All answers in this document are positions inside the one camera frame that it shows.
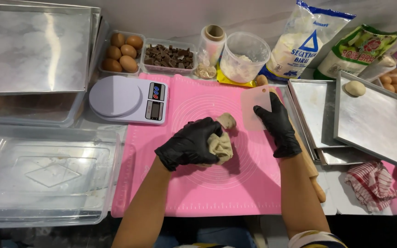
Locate red white checkered cloth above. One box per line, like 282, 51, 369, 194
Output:
344, 161, 397, 212

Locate blue white flour bag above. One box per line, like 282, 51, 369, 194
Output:
259, 0, 356, 81

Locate person's patterned sleeve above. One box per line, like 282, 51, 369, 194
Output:
288, 230, 348, 248

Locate heap of chocolate chunks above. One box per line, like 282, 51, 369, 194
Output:
144, 44, 194, 69

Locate round dough ball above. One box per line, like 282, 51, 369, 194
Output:
344, 80, 367, 97

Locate plastic wrap roll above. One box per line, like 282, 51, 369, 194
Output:
197, 25, 227, 67

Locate person's right hand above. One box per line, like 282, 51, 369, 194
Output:
253, 92, 302, 159

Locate person's blue jeans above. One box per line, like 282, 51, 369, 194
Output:
154, 225, 258, 248

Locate large clear plastic lid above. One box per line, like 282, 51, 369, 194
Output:
0, 124, 123, 228

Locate person's left hand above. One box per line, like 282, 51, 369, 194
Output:
154, 117, 224, 172

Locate clear plastic chocolate container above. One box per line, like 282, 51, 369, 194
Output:
140, 38, 198, 76

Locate clear plastic box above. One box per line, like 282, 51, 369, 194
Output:
0, 90, 89, 128

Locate clear bag white powder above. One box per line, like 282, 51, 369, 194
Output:
359, 52, 397, 82

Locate small beige dough piece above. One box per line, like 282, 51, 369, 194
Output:
217, 113, 237, 130

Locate translucent plastic dough scraper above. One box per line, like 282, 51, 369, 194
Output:
241, 85, 272, 131

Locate green white flour bag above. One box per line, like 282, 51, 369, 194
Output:
314, 24, 397, 80

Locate round clear tub with flour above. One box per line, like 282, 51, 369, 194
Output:
220, 32, 271, 84

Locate white digital kitchen scale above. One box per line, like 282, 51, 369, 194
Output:
89, 75, 169, 125

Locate square metal baking tray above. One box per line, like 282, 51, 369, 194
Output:
287, 79, 350, 162
334, 70, 397, 173
317, 147, 382, 166

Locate stack of metal baking trays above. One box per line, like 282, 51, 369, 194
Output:
0, 0, 103, 94

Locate small clear bag brown granules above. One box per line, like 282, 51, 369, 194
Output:
196, 62, 217, 80

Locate yellow packet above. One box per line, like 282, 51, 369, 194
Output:
216, 64, 257, 87

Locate wooden rolling pin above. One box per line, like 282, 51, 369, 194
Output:
256, 75, 326, 203

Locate clear plastic egg container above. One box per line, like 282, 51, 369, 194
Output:
99, 31, 146, 76

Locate beige dough lump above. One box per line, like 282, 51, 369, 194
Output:
198, 132, 234, 168

